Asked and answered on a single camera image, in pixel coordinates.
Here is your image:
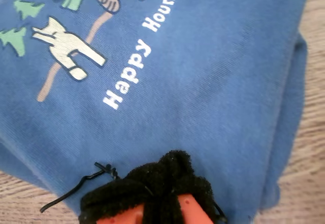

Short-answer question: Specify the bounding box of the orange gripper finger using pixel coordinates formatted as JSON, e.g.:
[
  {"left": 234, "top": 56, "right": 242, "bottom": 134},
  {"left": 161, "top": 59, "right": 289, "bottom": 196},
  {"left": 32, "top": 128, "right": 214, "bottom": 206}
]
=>
[
  {"left": 158, "top": 150, "right": 217, "bottom": 224},
  {"left": 78, "top": 161, "right": 180, "bottom": 224}
]

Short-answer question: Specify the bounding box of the blue printed T-shirt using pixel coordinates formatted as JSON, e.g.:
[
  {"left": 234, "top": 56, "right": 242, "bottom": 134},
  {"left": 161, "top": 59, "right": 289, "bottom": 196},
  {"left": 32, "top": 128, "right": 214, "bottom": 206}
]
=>
[{"left": 0, "top": 0, "right": 311, "bottom": 224}]

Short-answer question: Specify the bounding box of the black twisted wire tie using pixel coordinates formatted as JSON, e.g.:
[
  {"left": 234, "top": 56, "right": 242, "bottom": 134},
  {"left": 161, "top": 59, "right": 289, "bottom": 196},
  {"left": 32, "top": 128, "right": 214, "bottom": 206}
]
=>
[{"left": 40, "top": 162, "right": 120, "bottom": 213}]

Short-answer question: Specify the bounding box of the short black zip tie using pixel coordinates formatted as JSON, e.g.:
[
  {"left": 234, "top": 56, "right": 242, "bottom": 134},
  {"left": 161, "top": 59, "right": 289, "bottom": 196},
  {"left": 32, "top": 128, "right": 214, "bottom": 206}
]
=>
[{"left": 213, "top": 202, "right": 228, "bottom": 222}]

